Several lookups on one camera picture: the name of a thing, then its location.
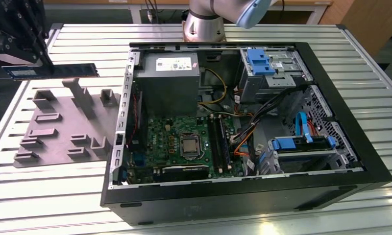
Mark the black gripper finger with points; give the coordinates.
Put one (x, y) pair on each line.
(16, 50)
(36, 24)

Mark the green RAM stick white label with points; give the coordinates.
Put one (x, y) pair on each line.
(75, 71)

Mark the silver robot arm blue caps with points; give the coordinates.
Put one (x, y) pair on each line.
(203, 24)

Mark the black RAM slot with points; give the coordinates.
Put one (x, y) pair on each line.
(215, 144)

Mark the RAM stick in slot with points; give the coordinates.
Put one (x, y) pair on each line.
(226, 154)

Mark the grey parts rack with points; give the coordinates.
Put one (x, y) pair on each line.
(62, 129)

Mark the grey power supply unit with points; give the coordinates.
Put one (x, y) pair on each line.
(164, 93)

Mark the green motherboard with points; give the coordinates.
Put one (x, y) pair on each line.
(160, 147)

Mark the silver CPU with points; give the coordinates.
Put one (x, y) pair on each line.
(190, 146)

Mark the blue drive carrier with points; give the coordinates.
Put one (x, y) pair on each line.
(259, 62)

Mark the black graphics card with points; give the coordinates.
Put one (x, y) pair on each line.
(183, 174)

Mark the silver drive cage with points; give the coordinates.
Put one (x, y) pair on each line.
(281, 80)

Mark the black PC case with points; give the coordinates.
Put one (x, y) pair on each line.
(215, 203)

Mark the hard disk in blue carrier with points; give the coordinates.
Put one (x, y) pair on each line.
(286, 144)

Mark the silver disk bay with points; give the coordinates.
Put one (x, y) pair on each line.
(307, 153)

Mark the wooden cabinet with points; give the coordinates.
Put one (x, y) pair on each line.
(373, 24)

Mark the white frame desk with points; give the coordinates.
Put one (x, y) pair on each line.
(315, 11)

